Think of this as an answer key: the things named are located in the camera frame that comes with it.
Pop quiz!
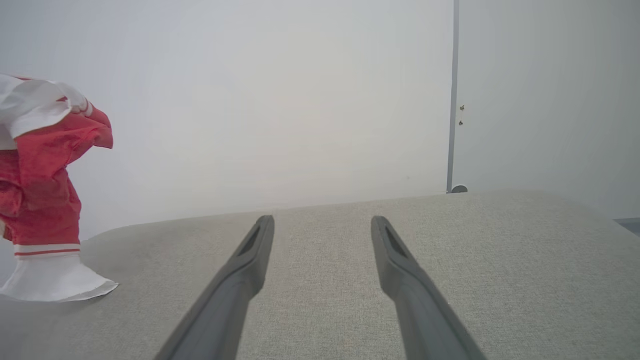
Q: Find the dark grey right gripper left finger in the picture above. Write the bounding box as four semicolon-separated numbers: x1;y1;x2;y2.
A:
154;215;275;360

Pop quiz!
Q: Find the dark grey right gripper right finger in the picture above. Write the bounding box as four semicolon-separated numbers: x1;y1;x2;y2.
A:
371;215;487;360

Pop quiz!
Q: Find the red and white jersey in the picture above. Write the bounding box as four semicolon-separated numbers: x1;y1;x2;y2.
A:
0;74;119;303

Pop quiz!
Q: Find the grey fabric sofa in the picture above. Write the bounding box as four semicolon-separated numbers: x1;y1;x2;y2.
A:
0;190;640;360

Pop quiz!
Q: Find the grey vertical door frame strip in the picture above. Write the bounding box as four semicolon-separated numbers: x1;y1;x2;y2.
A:
446;0;460;194

